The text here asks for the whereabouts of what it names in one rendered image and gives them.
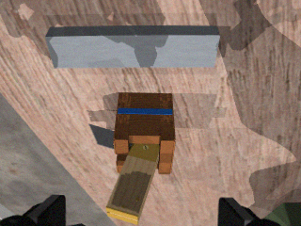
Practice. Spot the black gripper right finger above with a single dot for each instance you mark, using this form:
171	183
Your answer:
231	213

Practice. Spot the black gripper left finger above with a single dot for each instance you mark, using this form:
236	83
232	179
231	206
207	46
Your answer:
52	210

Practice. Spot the brown wooden block with blue band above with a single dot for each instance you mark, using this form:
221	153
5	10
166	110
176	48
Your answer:
145	118

